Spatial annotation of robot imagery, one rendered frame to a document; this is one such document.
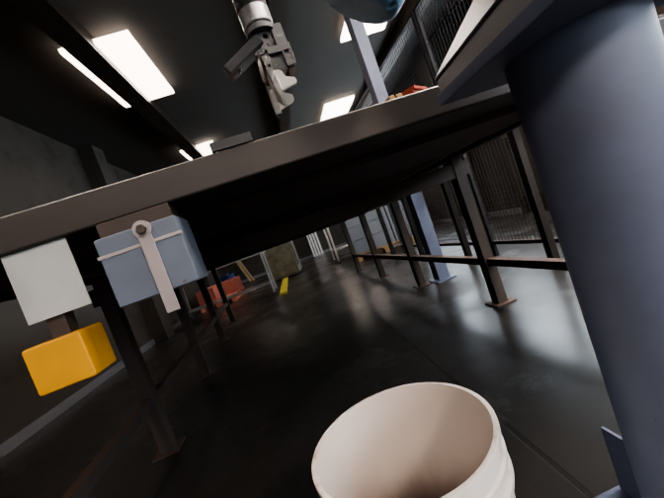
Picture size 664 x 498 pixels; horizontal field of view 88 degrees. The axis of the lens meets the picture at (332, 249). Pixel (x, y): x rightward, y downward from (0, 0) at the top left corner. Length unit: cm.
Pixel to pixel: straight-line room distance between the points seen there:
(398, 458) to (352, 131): 66
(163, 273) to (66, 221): 18
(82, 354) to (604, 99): 83
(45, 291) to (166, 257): 20
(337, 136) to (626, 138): 43
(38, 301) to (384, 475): 70
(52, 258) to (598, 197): 82
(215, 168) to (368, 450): 61
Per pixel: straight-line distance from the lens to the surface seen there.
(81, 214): 71
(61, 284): 74
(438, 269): 295
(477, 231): 204
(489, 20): 58
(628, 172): 56
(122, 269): 67
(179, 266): 64
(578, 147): 56
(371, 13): 61
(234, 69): 94
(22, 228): 75
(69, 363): 72
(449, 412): 75
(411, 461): 83
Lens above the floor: 72
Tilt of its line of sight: 3 degrees down
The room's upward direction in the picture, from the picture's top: 20 degrees counter-clockwise
